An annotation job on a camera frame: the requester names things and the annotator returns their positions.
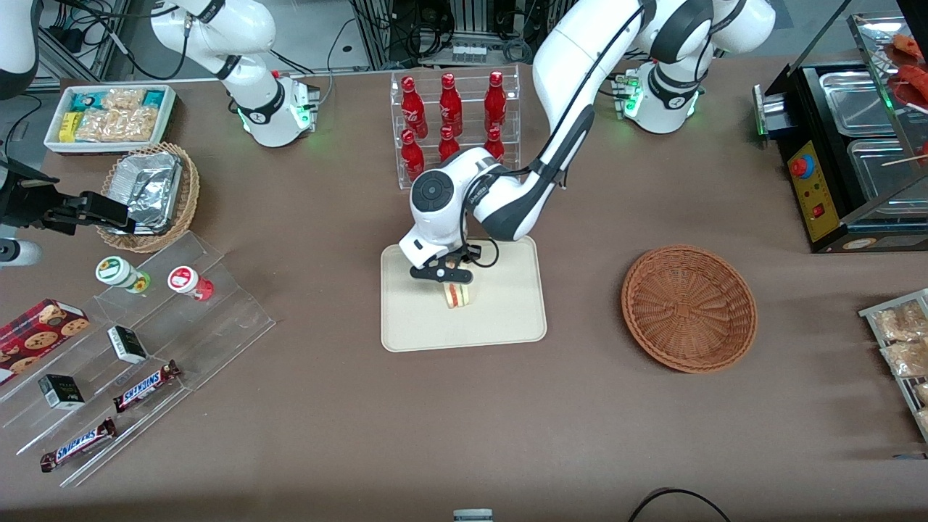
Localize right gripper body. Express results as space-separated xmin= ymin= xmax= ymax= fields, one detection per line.
xmin=0 ymin=159 xmax=57 ymax=228

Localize beige plastic tray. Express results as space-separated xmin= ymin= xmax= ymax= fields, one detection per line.
xmin=381 ymin=235 xmax=547 ymax=353

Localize small tan wicker basket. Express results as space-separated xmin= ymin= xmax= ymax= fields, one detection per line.
xmin=94 ymin=141 xmax=202 ymax=254

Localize large brown wicker basket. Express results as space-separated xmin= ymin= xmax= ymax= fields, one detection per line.
xmin=621 ymin=245 xmax=758 ymax=374

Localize aluminium foil containers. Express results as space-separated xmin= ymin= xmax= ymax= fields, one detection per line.
xmin=107 ymin=151 xmax=183 ymax=234

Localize green lid cup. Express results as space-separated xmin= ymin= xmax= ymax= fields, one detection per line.
xmin=95 ymin=256 xmax=152 ymax=294

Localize large rice cracker bag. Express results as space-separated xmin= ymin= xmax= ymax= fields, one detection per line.
xmin=75 ymin=107 xmax=157 ymax=144

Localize red lid cup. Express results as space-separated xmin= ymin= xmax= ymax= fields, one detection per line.
xmin=167 ymin=265 xmax=215 ymax=302

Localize small rice cracker bag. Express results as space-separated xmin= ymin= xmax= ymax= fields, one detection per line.
xmin=101 ymin=87 xmax=148 ymax=111

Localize red cookie box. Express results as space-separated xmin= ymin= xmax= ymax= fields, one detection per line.
xmin=0 ymin=298 xmax=92 ymax=386

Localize white snack bin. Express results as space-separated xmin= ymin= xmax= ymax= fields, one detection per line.
xmin=43 ymin=83 xmax=179 ymax=157

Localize small black box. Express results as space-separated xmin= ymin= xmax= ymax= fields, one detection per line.
xmin=107 ymin=326 xmax=149 ymax=365
xmin=38 ymin=374 xmax=86 ymax=411

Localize clear acrylic bottle rack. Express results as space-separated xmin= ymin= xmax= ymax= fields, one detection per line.
xmin=389 ymin=65 xmax=521 ymax=191

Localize clear acrylic stepped display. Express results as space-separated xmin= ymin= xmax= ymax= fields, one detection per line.
xmin=0 ymin=231 xmax=278 ymax=488

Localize Snickers bar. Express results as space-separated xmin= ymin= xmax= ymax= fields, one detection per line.
xmin=112 ymin=360 xmax=183 ymax=415
xmin=39 ymin=418 xmax=117 ymax=473

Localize black yellow food warmer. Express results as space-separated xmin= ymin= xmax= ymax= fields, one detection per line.
xmin=753 ymin=13 xmax=928 ymax=254

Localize steel warmer pan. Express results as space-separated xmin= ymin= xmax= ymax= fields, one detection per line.
xmin=819 ymin=70 xmax=898 ymax=138
xmin=846 ymin=138 xmax=928 ymax=201

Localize red fried food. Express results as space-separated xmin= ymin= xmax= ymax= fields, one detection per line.
xmin=888 ymin=33 xmax=928 ymax=109

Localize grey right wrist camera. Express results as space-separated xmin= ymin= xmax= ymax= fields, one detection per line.
xmin=0 ymin=241 xmax=42 ymax=268

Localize black cable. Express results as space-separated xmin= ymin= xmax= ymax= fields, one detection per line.
xmin=626 ymin=486 xmax=730 ymax=522

